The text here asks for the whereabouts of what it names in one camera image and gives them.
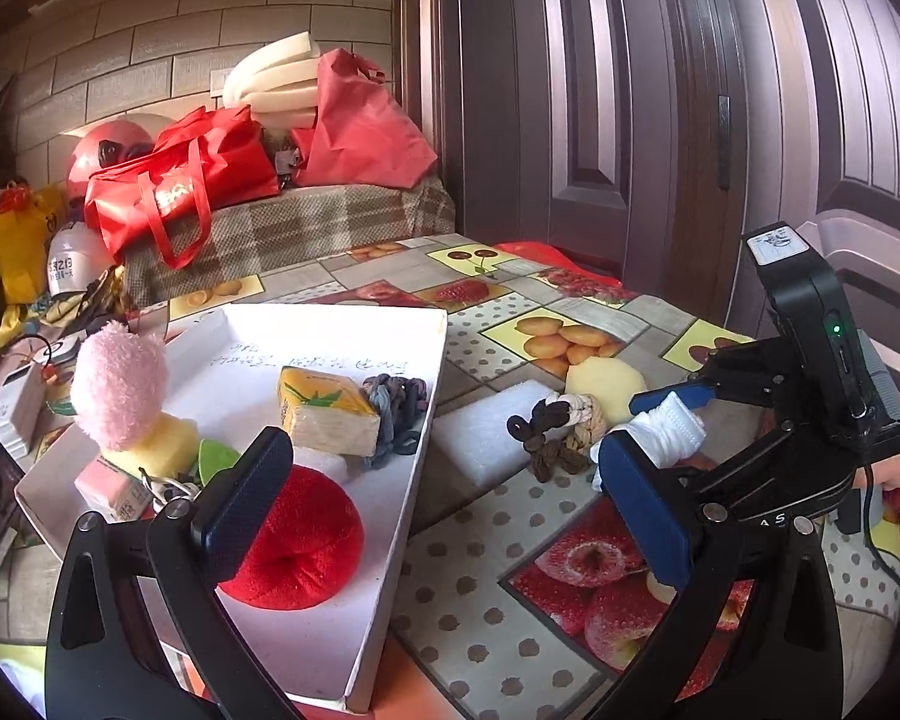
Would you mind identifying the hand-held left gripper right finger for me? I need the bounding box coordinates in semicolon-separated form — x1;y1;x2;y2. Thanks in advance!
591;430;846;720

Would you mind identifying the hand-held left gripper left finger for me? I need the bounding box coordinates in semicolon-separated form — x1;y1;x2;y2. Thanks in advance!
43;426;306;720

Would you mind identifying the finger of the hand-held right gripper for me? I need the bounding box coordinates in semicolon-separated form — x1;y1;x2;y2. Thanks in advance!
628;336;794;422
681;426;842;512

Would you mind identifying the white sock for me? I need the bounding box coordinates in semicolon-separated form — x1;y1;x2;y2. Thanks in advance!
589;391;708;467

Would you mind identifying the red plush cushion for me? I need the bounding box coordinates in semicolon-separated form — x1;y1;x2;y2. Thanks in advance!
216;465;366;611

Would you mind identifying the yellow tissue pack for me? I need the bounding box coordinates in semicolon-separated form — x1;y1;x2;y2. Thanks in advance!
277;365;383;458

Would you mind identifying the pink tissue pack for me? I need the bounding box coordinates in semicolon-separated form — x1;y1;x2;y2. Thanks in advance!
73;456;156;524

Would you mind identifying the white cardboard box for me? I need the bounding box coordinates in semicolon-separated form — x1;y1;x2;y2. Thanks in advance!
13;303;449;715

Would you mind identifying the blue-grey braided scrunchie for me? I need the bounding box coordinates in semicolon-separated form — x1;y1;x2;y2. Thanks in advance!
360;373;431;467

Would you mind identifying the white foam block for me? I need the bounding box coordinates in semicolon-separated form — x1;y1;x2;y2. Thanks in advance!
429;380;554;488

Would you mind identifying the green leaf shaped item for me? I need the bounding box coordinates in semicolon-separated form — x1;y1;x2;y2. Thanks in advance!
197;438;243;486

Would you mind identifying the yellow sponge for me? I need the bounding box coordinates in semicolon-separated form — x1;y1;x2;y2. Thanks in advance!
565;357;650;430
107;415;201;479

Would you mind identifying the grey plastic bin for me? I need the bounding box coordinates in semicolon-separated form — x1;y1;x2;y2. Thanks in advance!
816;216;900;385

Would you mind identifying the brown patterned scrunchie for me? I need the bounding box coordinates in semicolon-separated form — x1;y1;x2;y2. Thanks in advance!
507;393;610;483

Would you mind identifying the red plastic bag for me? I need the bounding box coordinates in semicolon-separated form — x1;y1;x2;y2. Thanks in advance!
291;48;440;190
493;241;640;302

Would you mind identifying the pink fluffy plush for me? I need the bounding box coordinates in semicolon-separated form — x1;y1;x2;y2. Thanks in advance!
70;320;169;452

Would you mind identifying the fruit print tablecloth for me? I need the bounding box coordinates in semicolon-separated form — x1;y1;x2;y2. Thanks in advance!
0;235;900;720

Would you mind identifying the small white carton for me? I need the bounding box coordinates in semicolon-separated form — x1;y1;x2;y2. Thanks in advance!
0;366;51;460

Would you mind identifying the plaid cloth cover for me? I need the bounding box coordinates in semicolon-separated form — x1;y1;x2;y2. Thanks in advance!
122;178;458;310

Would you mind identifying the white helmet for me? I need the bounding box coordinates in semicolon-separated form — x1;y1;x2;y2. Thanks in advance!
48;223;115;299

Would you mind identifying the dark wooden door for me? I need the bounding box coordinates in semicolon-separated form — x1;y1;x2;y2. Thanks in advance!
396;0;900;335

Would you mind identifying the bright red tote bag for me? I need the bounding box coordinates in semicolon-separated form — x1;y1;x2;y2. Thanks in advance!
83;106;281;272

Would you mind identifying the yellow shopping bag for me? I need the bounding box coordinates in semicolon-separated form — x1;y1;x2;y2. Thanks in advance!
0;180;66;306

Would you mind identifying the red helmet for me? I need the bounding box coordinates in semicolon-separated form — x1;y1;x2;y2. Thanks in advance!
65;118;160;201

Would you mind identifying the cream foam roll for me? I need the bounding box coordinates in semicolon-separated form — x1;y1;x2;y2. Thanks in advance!
222;31;325;134

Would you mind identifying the black cable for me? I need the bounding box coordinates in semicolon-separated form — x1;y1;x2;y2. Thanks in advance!
857;486;900;629

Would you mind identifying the door handle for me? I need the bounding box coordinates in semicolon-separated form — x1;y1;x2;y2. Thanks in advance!
718;94;733;190

